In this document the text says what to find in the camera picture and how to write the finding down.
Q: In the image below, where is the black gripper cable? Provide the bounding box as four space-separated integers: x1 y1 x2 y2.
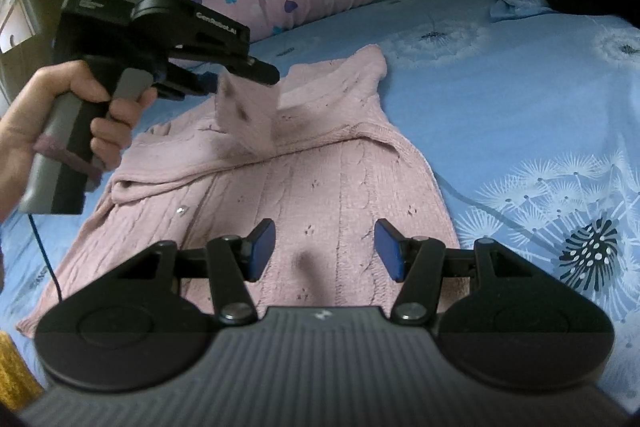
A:
27 211 64 304

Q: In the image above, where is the person's left hand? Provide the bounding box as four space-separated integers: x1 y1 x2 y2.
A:
1 61 157 219

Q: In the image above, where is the blue dandelion bed sheet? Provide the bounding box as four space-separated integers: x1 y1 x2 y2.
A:
1 0 639 410

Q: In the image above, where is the pink knit cardigan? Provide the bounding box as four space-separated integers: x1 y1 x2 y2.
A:
16 44 458 337

